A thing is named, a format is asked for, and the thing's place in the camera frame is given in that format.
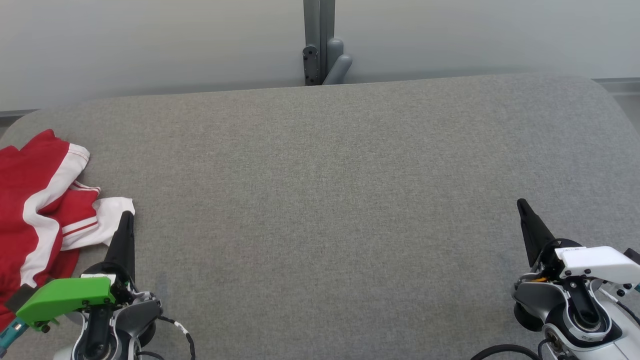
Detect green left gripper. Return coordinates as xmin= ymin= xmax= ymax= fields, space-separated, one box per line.
xmin=15 ymin=210 xmax=136 ymax=332

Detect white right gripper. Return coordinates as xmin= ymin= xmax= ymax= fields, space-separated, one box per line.
xmin=516 ymin=198 xmax=640 ymax=287

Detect red shorts with white stripe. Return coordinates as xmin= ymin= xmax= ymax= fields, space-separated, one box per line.
xmin=0 ymin=129 xmax=101 ymax=331

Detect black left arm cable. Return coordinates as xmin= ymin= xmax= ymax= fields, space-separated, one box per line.
xmin=135 ymin=312 xmax=197 ymax=360

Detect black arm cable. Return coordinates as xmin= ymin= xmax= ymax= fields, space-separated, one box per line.
xmin=470 ymin=343 xmax=542 ymax=360
xmin=135 ymin=312 xmax=197 ymax=360

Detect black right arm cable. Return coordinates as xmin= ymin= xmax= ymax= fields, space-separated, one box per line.
xmin=470 ymin=343 xmax=542 ymax=360

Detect teal cable plug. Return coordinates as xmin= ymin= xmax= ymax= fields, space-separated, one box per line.
xmin=0 ymin=317 xmax=29 ymax=352

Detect grey metal post with bracket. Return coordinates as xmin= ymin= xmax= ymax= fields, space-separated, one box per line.
xmin=302 ymin=0 xmax=353 ymax=87

